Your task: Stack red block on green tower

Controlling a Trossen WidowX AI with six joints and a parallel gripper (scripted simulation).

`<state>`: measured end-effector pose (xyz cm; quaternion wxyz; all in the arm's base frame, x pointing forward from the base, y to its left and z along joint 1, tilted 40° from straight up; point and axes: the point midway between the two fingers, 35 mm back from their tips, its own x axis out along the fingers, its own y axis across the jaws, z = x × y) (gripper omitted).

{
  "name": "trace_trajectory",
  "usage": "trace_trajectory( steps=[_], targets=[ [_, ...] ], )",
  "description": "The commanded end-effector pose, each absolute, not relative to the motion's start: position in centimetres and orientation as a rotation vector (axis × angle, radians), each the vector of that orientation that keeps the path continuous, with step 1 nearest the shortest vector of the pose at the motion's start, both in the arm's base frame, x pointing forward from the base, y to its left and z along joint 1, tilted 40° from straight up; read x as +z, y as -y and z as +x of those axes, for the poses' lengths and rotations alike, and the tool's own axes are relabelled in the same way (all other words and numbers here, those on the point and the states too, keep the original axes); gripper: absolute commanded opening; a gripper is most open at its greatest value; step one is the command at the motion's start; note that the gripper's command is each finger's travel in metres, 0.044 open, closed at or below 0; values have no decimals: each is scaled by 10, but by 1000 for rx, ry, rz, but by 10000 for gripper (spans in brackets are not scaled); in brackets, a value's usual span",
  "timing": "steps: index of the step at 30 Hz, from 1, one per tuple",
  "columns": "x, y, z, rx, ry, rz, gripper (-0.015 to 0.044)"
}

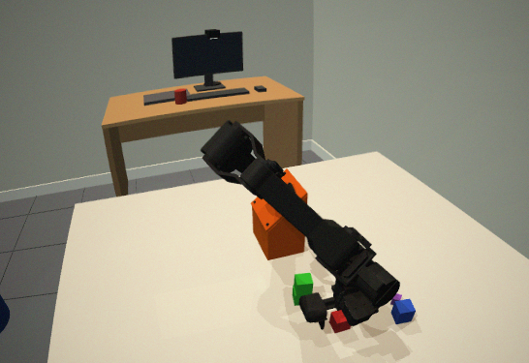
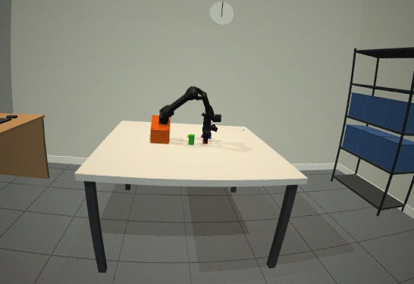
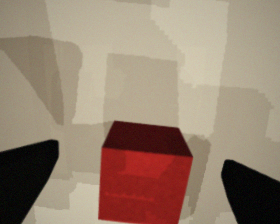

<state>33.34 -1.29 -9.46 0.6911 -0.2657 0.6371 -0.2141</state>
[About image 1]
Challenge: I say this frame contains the green block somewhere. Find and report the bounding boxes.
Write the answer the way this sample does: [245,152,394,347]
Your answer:
[293,285,300,306]
[294,273,313,296]

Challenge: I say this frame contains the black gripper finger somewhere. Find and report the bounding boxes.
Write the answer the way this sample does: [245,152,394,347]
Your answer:
[315,318,327,329]

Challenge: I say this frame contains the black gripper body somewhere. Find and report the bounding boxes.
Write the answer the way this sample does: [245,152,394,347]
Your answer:
[299,278,359,323]

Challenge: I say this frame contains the small purple block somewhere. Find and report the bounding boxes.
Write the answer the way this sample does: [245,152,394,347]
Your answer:
[390,293,402,305]

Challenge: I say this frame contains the blue block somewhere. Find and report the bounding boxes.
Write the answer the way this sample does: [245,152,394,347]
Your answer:
[391,299,416,324]

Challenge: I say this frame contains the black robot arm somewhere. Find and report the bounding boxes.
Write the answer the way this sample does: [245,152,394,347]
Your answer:
[201,120,400,326]

